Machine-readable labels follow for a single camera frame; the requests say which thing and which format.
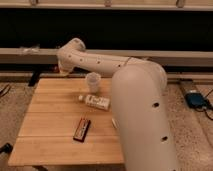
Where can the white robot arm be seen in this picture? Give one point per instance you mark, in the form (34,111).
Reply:
(137,103)

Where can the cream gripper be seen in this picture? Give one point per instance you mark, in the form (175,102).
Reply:
(63,72)

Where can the white tube bottle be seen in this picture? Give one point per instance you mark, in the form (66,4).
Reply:
(95,101)

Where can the translucent ceramic cup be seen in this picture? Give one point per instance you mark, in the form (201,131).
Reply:
(93,81)

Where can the long metal rail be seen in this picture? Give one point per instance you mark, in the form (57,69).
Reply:
(166,58)

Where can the black object on floor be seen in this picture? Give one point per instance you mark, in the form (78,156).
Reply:
(6,148)

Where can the wooden table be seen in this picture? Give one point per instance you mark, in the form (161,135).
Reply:
(46,133)

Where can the black table leg stand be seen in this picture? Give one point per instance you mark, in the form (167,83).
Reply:
(35,76)

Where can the blue device on floor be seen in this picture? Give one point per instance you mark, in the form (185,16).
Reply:
(197,100)

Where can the white rectangular block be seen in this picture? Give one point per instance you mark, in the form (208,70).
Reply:
(114,123)

